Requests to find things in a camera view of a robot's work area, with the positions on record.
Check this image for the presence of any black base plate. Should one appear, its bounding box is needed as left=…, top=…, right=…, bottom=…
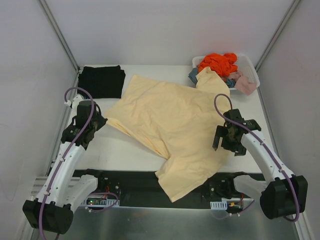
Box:
left=74, top=169, right=266, bottom=208

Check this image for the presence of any grey blue t shirt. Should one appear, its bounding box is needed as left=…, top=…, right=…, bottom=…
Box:
left=188, top=67, right=198, bottom=85

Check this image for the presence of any white cable duct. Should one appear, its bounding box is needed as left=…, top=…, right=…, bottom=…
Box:
left=210, top=200, right=228, bottom=211
left=79, top=197, right=120, bottom=208

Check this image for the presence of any pink t shirt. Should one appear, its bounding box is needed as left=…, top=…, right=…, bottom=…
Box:
left=226, top=71, right=257, bottom=96

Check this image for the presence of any right white cable duct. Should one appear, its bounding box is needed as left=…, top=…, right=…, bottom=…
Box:
left=210, top=200, right=228, bottom=211

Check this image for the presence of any left white cable duct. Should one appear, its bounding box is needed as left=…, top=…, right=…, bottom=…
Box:
left=79, top=197, right=120, bottom=208

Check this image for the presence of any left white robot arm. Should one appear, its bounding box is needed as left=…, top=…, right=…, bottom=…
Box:
left=22, top=100, right=107, bottom=235

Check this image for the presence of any cream yellow t shirt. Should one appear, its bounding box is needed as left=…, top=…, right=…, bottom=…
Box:
left=105, top=67, right=230, bottom=202

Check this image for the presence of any white plastic basket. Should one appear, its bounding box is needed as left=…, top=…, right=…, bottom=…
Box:
left=192, top=53, right=260, bottom=88

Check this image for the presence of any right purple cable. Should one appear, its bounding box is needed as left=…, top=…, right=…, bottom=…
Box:
left=214, top=93, right=301, bottom=223

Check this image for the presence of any orange t shirt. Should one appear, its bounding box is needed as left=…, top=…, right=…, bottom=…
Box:
left=198, top=53, right=238, bottom=78

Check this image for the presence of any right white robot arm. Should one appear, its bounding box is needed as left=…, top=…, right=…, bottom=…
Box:
left=212, top=109, right=308, bottom=220

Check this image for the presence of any folded black t shirt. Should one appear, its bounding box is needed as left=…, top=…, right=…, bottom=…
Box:
left=77, top=65, right=126, bottom=99

